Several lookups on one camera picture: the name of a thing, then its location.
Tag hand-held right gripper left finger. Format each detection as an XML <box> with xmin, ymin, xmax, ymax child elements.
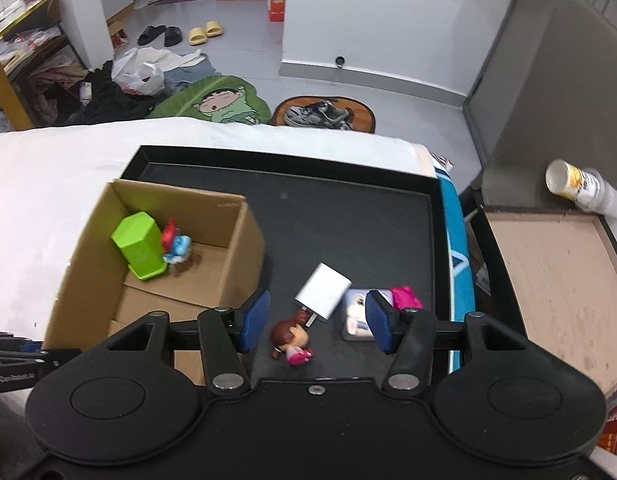
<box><xmin>96</xmin><ymin>289</ymin><xmax>272</xmax><ymax>393</ymax></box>

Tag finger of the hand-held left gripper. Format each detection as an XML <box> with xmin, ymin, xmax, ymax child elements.
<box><xmin>0</xmin><ymin>330</ymin><xmax>82</xmax><ymax>362</ymax></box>

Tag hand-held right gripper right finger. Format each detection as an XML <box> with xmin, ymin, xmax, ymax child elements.
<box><xmin>365</xmin><ymin>289</ymin><xmax>531</xmax><ymax>393</ymax></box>

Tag white cube toy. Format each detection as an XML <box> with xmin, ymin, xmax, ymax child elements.
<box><xmin>341</xmin><ymin>287</ymin><xmax>394</xmax><ymax>342</ymax></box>

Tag pink dinosaur toy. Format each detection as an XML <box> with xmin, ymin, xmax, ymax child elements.
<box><xmin>389</xmin><ymin>285</ymin><xmax>424</xmax><ymax>311</ymax></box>

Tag brown-haired doll figurine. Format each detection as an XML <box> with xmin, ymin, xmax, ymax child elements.
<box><xmin>271</xmin><ymin>310</ymin><xmax>315</xmax><ymax>366</ymax></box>

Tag white charger plug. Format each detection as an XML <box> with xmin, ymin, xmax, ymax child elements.
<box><xmin>294</xmin><ymin>262</ymin><xmax>352</xmax><ymax>328</ymax></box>

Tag black tray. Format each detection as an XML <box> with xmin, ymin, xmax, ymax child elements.
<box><xmin>121</xmin><ymin>145</ymin><xmax>451</xmax><ymax>381</ymax></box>

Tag red-haired blue figurine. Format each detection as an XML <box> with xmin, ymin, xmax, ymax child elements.
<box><xmin>160</xmin><ymin>217</ymin><xmax>193</xmax><ymax>267</ymax></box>

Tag green hexagonal container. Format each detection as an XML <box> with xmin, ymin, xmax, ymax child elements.
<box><xmin>111</xmin><ymin>211</ymin><xmax>168</xmax><ymax>282</ymax></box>

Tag blue and white cloth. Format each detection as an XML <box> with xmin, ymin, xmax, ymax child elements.
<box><xmin>435</xmin><ymin>165</ymin><xmax>476</xmax><ymax>373</ymax></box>

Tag grey sneakers on mat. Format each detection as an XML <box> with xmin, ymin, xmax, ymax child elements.
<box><xmin>271</xmin><ymin>95</ymin><xmax>378</xmax><ymax>135</ymax></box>

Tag grey sneaker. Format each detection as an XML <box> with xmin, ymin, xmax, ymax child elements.
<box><xmin>313</xmin><ymin>101</ymin><xmax>354</xmax><ymax>131</ymax></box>
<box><xmin>284</xmin><ymin>102</ymin><xmax>339</xmax><ymax>127</ymax></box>

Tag green cartoon floor mat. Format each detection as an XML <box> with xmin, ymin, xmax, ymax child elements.
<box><xmin>147</xmin><ymin>75</ymin><xmax>269</xmax><ymax>126</ymax></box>

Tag blue denim garment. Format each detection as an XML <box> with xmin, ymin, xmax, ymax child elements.
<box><xmin>163</xmin><ymin>55</ymin><xmax>222</xmax><ymax>93</ymax></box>

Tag pink garment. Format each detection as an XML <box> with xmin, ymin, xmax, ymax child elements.
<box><xmin>26</xmin><ymin>62</ymin><xmax>89</xmax><ymax>126</ymax></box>

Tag pile of dark clothes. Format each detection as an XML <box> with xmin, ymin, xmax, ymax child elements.
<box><xmin>53</xmin><ymin>60</ymin><xmax>162</xmax><ymax>128</ymax></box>

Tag red printed packet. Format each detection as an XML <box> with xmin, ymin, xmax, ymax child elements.
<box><xmin>595</xmin><ymin>402</ymin><xmax>617</xmax><ymax>456</ymax></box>

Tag white plastic bag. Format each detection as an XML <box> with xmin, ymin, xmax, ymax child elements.
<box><xmin>111</xmin><ymin>47</ymin><xmax>166</xmax><ymax>96</ymax></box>

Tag small open cardboard box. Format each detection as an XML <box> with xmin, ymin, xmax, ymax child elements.
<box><xmin>107</xmin><ymin>21</ymin><xmax>129</xmax><ymax>48</ymax></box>

